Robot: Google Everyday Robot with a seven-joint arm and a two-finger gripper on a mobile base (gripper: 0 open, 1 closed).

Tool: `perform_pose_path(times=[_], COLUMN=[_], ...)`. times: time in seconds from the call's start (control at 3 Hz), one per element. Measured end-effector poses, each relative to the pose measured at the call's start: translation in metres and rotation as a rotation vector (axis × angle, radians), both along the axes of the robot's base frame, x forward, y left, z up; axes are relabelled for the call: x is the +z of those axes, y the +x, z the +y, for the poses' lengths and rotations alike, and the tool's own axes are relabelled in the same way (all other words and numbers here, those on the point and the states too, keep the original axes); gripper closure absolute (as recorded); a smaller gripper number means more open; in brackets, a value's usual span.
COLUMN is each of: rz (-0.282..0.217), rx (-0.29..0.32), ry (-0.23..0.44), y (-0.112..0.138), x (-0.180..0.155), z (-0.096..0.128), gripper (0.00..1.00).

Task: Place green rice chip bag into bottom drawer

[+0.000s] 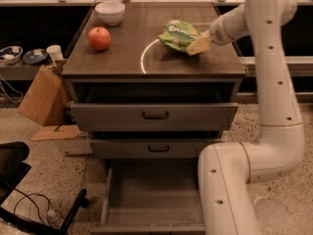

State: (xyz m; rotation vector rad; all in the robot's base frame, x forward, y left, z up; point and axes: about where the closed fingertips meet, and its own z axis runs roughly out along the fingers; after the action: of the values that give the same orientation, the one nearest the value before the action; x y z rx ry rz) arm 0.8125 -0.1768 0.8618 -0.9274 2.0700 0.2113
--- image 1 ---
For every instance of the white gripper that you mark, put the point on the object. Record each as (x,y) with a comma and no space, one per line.
(219,33)

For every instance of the green rice chip bag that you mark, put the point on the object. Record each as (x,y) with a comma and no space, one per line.
(178,35)

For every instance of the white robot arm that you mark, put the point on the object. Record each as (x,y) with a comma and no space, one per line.
(225,169)

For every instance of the grey drawer cabinet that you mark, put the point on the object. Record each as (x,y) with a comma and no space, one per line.
(136,54)

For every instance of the top grey drawer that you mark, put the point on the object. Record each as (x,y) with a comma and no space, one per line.
(192,106)

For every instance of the grey drawer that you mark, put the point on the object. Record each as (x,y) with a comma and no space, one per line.
(149,145)
(151,197)
(192,106)

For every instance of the middle grey drawer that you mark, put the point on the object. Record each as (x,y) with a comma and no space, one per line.
(149,145)

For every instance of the bottom grey drawer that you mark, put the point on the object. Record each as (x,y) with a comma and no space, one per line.
(151,197)

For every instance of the white ceramic bowl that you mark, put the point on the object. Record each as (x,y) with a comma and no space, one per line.
(110,12)

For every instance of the red apple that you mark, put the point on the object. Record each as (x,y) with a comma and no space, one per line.
(99,38)

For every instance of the white paper cup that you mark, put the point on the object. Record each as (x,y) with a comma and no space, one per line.
(55,52)

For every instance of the white cardboard box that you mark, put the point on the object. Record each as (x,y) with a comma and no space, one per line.
(68,139)

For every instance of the brown cardboard box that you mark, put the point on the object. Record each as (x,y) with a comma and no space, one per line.
(46,99)

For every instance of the dark blue bowl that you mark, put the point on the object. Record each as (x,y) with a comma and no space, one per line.
(35,57)

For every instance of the blue patterned bowl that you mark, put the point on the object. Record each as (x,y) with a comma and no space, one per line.
(10,55)

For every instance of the clear plastic bottle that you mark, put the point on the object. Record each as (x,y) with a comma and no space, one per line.
(54,218)

